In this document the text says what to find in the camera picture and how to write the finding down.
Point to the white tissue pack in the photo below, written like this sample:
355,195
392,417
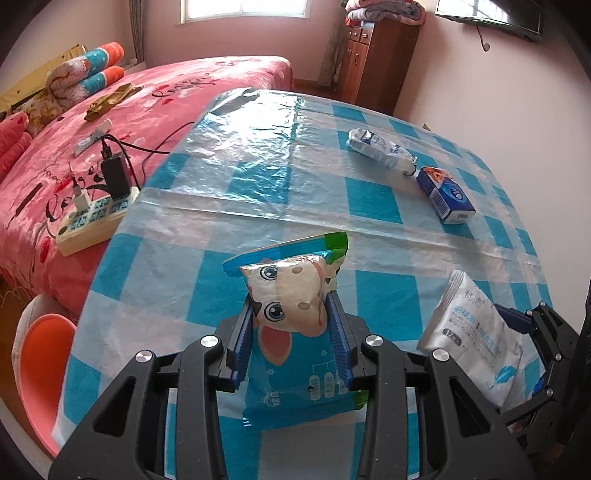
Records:
467,325

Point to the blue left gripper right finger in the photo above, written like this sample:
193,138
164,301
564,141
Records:
339,332

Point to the small white tube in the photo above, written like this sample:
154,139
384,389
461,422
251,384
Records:
99,131

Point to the black power adapter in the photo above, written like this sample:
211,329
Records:
114,172

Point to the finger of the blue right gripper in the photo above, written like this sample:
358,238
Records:
516,320
540,385

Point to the pink bed cover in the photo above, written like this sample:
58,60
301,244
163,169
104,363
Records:
37,192

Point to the blue cow snack bag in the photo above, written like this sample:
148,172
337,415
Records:
293,375

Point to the window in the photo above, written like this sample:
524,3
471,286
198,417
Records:
200,10

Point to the rolled colourful quilt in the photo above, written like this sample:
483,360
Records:
83,76

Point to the blue white checkered tablecloth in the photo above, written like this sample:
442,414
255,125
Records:
146,391

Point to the grey patterned curtain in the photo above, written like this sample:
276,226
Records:
136,17

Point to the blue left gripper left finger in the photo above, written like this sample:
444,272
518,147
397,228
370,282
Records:
240,345

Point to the beige power strip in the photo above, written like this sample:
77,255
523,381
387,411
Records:
83,229

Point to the orange plastic trash bin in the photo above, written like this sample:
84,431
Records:
40,351

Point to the folded blanket on cabinet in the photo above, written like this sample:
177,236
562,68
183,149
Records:
406,12

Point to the wall mounted television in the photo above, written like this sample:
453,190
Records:
521,18

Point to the blue Vinda tissue pack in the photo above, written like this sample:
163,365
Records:
447,197

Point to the white usb charger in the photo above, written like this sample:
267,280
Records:
81,198

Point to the olive green cloth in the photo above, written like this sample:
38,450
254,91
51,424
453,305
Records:
107,102

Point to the brown wooden cabinet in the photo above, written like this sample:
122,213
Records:
375,64

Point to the folded pink blanket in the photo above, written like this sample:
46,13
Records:
14,140

